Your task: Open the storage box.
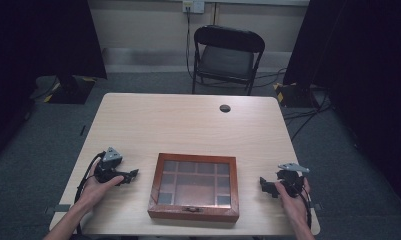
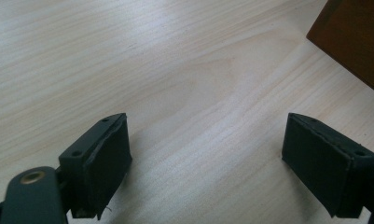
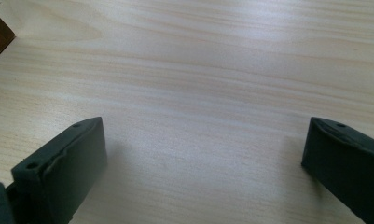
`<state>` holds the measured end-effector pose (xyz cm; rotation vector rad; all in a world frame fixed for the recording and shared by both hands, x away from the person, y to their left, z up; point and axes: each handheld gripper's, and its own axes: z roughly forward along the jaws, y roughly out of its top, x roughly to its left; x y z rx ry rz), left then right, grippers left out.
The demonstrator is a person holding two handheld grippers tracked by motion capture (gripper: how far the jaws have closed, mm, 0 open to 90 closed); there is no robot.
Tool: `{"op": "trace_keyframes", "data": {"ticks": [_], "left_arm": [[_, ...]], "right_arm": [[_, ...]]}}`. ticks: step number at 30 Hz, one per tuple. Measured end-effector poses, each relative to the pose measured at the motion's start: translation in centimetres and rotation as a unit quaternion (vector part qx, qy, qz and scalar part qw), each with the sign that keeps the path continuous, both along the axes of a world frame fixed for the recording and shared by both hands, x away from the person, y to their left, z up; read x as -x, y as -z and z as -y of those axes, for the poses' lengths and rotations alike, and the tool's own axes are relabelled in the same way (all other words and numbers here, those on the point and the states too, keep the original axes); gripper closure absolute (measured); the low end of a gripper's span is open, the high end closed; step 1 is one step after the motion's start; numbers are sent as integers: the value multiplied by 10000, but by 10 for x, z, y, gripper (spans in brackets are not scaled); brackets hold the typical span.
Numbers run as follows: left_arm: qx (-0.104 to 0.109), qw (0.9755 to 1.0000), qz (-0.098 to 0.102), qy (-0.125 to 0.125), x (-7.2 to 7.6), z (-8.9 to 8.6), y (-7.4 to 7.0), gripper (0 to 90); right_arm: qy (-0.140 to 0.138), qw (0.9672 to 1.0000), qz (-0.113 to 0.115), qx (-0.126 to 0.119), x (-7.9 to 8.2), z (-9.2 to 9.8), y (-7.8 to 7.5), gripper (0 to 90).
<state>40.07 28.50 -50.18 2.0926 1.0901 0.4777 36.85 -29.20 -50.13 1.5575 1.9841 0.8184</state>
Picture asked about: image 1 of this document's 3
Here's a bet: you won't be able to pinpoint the black cable from wall socket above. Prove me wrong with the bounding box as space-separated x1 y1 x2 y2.
184 5 196 80

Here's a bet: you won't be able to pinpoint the thin black floor cable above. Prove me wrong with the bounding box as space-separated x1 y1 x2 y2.
253 67 289 90

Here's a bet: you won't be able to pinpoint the black stand base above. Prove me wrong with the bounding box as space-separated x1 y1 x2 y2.
47 75 97 106
273 81 321 109

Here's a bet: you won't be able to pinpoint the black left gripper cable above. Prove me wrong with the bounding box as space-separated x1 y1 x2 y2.
73 150 107 235

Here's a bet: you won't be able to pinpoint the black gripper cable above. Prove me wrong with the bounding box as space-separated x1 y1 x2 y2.
73 150 107 235
297 185 314 231

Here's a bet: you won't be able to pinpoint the white wall socket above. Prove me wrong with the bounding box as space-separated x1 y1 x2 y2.
182 0 206 15

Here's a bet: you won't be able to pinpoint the wooden box with glass lid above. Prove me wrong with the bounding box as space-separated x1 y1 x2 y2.
147 152 240 224

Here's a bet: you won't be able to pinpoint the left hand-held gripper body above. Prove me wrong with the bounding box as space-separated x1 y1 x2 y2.
93 146 129 184

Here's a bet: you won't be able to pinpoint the person's left hand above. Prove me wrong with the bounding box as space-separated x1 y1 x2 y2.
76 161 125 212

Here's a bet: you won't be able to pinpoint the person's right hand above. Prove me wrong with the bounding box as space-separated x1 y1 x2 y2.
274 177 312 229

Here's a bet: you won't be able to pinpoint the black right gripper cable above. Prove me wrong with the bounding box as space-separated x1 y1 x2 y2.
297 185 314 231

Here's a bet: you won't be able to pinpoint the black curtain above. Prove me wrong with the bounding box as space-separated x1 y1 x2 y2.
0 0 108 168
282 0 401 214

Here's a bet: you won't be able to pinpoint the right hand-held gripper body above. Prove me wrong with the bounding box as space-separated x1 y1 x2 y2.
275 162 311 198

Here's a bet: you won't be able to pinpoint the black folding chair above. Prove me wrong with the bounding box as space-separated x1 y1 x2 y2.
190 24 267 97

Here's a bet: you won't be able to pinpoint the black floor cables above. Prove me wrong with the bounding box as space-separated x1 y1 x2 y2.
282 95 334 142

